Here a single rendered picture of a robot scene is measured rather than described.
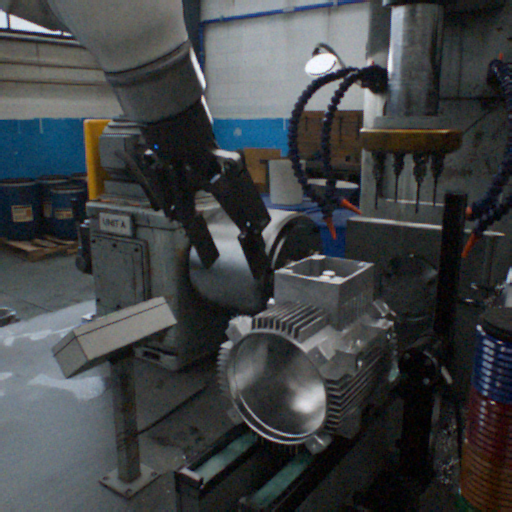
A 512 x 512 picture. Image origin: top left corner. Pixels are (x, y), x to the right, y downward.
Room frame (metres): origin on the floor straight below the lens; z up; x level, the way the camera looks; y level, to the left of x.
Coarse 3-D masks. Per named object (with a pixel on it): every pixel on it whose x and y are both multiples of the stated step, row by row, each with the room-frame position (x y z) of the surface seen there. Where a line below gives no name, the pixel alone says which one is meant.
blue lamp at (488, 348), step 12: (480, 336) 0.36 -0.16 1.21; (492, 336) 0.38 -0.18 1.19; (480, 348) 0.35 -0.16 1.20; (492, 348) 0.34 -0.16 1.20; (504, 348) 0.33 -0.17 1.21; (480, 360) 0.35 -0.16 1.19; (492, 360) 0.34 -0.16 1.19; (504, 360) 0.33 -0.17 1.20; (480, 372) 0.35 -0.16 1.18; (492, 372) 0.34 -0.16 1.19; (504, 372) 0.33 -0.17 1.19; (480, 384) 0.35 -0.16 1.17; (492, 384) 0.34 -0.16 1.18; (504, 384) 0.33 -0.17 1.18; (492, 396) 0.34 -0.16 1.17; (504, 396) 0.33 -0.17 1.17
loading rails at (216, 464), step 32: (384, 416) 0.78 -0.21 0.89; (224, 448) 0.65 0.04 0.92; (256, 448) 0.66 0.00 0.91; (352, 448) 0.68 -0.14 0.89; (384, 448) 0.79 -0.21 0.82; (192, 480) 0.57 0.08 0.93; (224, 480) 0.60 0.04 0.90; (256, 480) 0.66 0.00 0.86; (288, 480) 0.58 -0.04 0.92; (320, 480) 0.60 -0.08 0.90; (352, 480) 0.69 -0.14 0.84
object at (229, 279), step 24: (216, 216) 1.14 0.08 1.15; (288, 216) 1.07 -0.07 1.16; (216, 240) 1.08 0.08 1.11; (288, 240) 1.06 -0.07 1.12; (312, 240) 1.14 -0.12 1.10; (192, 264) 1.11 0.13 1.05; (216, 264) 1.06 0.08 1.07; (240, 264) 1.02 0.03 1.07; (288, 264) 1.03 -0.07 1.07; (216, 288) 1.06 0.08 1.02; (240, 288) 1.02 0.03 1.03; (264, 288) 1.00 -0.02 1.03; (216, 312) 1.12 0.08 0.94; (240, 312) 1.05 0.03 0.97
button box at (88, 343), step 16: (144, 304) 0.77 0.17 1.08; (160, 304) 0.79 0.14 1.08; (96, 320) 0.70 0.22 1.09; (112, 320) 0.71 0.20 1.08; (128, 320) 0.73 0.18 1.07; (144, 320) 0.75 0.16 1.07; (160, 320) 0.76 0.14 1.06; (64, 336) 0.67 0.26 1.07; (80, 336) 0.66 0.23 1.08; (96, 336) 0.68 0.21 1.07; (112, 336) 0.69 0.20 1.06; (128, 336) 0.71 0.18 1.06; (144, 336) 0.73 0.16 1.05; (64, 352) 0.67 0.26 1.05; (80, 352) 0.65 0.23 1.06; (96, 352) 0.66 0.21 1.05; (112, 352) 0.68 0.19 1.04; (64, 368) 0.68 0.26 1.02; (80, 368) 0.66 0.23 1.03
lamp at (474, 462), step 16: (464, 448) 0.36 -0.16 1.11; (464, 464) 0.36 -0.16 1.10; (480, 464) 0.34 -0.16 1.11; (496, 464) 0.33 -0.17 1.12; (464, 480) 0.35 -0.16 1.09; (480, 480) 0.34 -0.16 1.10; (496, 480) 0.33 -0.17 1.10; (464, 496) 0.35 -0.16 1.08; (480, 496) 0.34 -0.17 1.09; (496, 496) 0.33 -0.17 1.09
